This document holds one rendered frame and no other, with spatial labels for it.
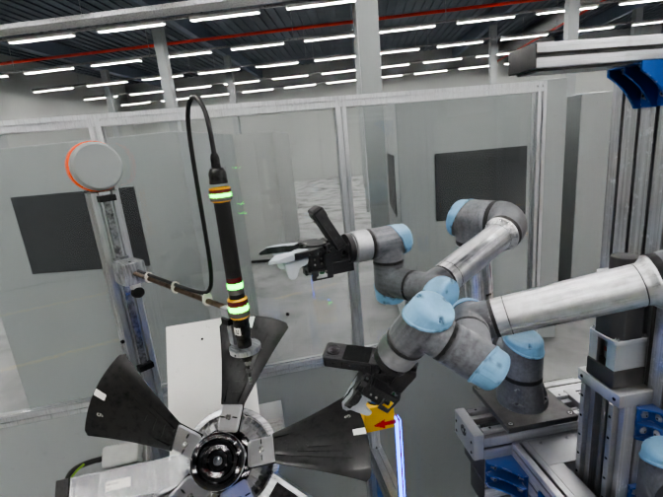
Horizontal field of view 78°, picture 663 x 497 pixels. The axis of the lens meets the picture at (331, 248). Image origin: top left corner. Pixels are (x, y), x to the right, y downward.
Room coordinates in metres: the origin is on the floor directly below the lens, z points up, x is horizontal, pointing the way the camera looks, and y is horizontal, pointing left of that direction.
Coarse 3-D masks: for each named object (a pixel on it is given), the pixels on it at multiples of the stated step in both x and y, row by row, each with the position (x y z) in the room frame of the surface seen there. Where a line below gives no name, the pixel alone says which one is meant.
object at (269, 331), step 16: (256, 320) 1.02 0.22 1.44; (272, 320) 1.00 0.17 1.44; (224, 336) 1.04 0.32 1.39; (256, 336) 0.99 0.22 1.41; (272, 336) 0.97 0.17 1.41; (224, 352) 1.01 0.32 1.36; (224, 368) 0.98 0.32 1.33; (240, 368) 0.94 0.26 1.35; (256, 368) 0.92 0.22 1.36; (224, 384) 0.95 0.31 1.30; (240, 384) 0.91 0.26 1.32; (224, 400) 0.91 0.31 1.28; (240, 400) 0.88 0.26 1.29
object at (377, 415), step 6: (390, 402) 1.12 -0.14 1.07; (372, 408) 1.11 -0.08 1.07; (378, 408) 1.11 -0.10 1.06; (372, 414) 1.11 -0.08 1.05; (378, 414) 1.11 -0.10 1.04; (384, 414) 1.11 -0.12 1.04; (390, 414) 1.12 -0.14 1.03; (366, 420) 1.10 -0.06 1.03; (372, 420) 1.11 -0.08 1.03; (378, 420) 1.11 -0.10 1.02; (390, 420) 1.12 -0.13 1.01; (366, 426) 1.10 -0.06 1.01; (372, 426) 1.11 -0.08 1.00; (390, 426) 1.12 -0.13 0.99
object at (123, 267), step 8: (120, 256) 1.31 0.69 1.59; (128, 256) 1.32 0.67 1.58; (112, 264) 1.27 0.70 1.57; (120, 264) 1.23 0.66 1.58; (128, 264) 1.23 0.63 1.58; (136, 264) 1.25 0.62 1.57; (144, 264) 1.26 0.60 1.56; (120, 272) 1.23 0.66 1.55; (128, 272) 1.23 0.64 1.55; (120, 280) 1.24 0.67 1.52; (128, 280) 1.22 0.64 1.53; (136, 280) 1.24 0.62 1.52; (144, 280) 1.25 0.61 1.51
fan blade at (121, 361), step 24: (120, 360) 0.90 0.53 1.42; (120, 384) 0.88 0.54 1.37; (144, 384) 0.87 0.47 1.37; (96, 408) 0.88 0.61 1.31; (120, 408) 0.87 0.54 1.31; (144, 408) 0.85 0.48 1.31; (96, 432) 0.87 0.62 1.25; (120, 432) 0.87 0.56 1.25; (144, 432) 0.86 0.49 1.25; (168, 432) 0.84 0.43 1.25
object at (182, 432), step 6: (180, 426) 0.83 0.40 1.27; (180, 432) 0.84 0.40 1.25; (186, 432) 0.83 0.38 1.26; (192, 432) 0.83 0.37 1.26; (180, 438) 0.84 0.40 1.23; (192, 438) 0.83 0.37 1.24; (198, 438) 0.82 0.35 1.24; (174, 444) 0.85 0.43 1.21; (180, 444) 0.84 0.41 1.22; (192, 444) 0.83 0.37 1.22; (174, 450) 0.85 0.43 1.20; (180, 450) 0.84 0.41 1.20; (186, 450) 0.84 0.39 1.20; (192, 450) 0.83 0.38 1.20; (186, 456) 0.84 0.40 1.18
